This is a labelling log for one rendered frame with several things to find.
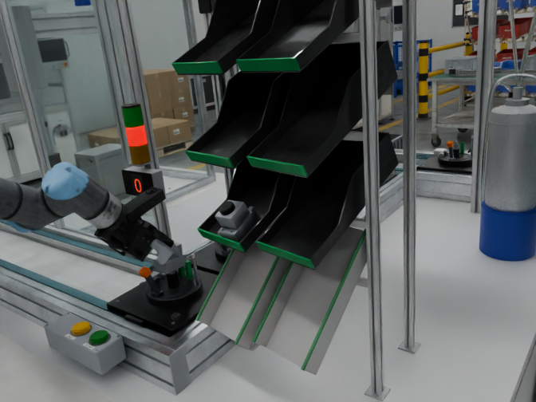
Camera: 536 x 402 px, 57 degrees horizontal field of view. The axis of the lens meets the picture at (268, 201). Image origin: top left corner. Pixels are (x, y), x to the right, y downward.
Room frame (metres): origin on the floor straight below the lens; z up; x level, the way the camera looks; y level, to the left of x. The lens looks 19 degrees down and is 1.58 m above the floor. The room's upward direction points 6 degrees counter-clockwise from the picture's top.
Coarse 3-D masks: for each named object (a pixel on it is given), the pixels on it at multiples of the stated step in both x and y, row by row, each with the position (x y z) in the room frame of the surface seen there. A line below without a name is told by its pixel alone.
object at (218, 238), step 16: (240, 176) 1.00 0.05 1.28; (256, 176) 1.03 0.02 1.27; (272, 176) 1.02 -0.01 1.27; (288, 176) 0.91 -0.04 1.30; (240, 192) 0.99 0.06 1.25; (256, 192) 0.99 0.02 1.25; (272, 192) 0.96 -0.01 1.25; (288, 192) 0.91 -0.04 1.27; (256, 208) 0.93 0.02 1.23; (272, 208) 0.88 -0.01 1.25; (208, 224) 0.93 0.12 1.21; (256, 224) 0.85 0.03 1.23; (224, 240) 0.86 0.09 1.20
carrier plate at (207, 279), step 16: (192, 272) 1.20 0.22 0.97; (144, 288) 1.14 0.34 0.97; (208, 288) 1.11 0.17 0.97; (112, 304) 1.08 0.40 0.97; (128, 304) 1.07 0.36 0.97; (144, 304) 1.06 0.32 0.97; (192, 304) 1.04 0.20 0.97; (144, 320) 0.99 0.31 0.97; (160, 320) 0.98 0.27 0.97; (176, 320) 0.97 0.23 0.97; (192, 320) 0.98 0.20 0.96
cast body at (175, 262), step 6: (180, 246) 1.11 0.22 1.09; (180, 252) 1.11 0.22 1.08; (156, 258) 1.09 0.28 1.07; (174, 258) 1.09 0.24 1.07; (180, 258) 1.10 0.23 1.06; (186, 258) 1.14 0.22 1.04; (156, 264) 1.09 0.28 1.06; (168, 264) 1.07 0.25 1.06; (174, 264) 1.09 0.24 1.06; (180, 264) 1.10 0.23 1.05; (156, 270) 1.09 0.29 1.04; (162, 270) 1.07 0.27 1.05; (168, 270) 1.07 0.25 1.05
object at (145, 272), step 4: (144, 268) 1.04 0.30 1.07; (148, 268) 1.04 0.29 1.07; (152, 268) 1.06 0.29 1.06; (140, 272) 1.04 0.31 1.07; (144, 272) 1.03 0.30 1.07; (148, 272) 1.04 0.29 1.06; (144, 276) 1.03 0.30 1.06; (148, 276) 1.04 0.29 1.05; (148, 280) 1.04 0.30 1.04; (152, 280) 1.05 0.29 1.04; (148, 284) 1.05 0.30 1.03; (152, 284) 1.05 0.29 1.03; (156, 284) 1.06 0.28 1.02; (152, 288) 1.05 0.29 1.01; (156, 288) 1.05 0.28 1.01; (156, 292) 1.05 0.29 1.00
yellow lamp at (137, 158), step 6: (144, 144) 1.30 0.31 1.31; (132, 150) 1.29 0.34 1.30; (138, 150) 1.29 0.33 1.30; (144, 150) 1.30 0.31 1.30; (132, 156) 1.29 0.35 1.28; (138, 156) 1.29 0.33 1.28; (144, 156) 1.29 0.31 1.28; (132, 162) 1.30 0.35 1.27; (138, 162) 1.29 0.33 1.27; (144, 162) 1.29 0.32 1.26
